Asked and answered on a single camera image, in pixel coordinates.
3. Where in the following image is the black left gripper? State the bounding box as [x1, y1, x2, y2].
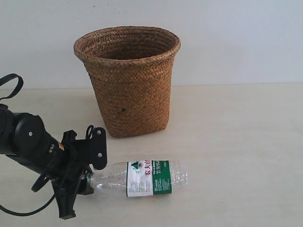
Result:
[48, 130, 94, 219]

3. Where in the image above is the clear plastic water bottle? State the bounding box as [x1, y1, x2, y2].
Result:
[86, 159, 188, 198]

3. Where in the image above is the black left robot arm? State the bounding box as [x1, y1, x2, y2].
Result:
[0, 104, 91, 220]

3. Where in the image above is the woven brown wicker basket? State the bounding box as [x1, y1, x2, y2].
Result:
[73, 26, 181, 138]

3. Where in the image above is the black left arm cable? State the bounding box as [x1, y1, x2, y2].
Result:
[0, 73, 56, 217]

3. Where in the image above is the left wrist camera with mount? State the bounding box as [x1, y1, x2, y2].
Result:
[74, 125, 107, 170]

